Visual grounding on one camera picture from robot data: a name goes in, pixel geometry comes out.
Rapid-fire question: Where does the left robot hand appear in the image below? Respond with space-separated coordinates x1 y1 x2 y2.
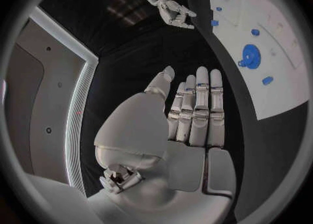
87 66 237 224

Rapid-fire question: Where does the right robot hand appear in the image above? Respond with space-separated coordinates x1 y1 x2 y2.
158 0 198 30

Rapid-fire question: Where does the white task board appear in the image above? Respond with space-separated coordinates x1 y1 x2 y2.
209 0 310 121

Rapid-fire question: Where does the blue gear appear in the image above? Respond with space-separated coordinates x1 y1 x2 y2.
237 43 262 70

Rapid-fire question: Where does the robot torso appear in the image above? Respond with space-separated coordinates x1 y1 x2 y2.
3 6 100 197

